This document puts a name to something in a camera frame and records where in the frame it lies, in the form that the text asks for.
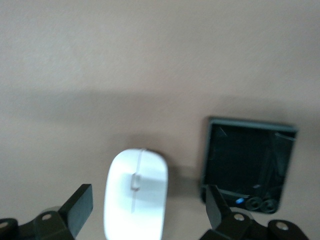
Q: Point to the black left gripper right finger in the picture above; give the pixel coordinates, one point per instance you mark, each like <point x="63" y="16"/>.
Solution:
<point x="232" y="227"/>

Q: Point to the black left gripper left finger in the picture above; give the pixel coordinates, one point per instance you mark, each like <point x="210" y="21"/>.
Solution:
<point x="62" y="222"/>

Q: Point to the black phone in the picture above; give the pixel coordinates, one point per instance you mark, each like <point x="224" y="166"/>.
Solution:
<point x="245" y="162"/>

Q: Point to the white computer mouse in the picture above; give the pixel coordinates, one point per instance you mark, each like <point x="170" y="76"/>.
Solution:
<point x="136" y="200"/>

